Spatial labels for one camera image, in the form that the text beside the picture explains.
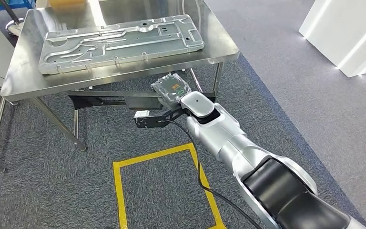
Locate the blue plastic crate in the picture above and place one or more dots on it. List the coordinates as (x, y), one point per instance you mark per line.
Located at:
(15, 4)

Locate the black camera bracket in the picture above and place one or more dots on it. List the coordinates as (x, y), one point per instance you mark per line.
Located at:
(151, 121)

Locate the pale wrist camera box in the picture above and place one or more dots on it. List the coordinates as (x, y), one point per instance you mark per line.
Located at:
(142, 113)

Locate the black plastic license plate bracket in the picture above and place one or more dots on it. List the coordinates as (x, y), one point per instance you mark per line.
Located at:
(107, 94)

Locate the white lit display plinth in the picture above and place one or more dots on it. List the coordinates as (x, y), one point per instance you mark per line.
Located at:
(344, 31)

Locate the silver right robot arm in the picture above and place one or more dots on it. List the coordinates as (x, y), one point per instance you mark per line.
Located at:
(227, 139)

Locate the stamped silver metal panel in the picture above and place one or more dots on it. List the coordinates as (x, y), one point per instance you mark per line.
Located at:
(123, 44)

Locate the stainless steel workbench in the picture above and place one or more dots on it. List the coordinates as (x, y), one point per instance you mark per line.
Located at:
(28, 72)

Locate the yellow box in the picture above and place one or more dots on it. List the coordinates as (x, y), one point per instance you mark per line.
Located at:
(66, 3)

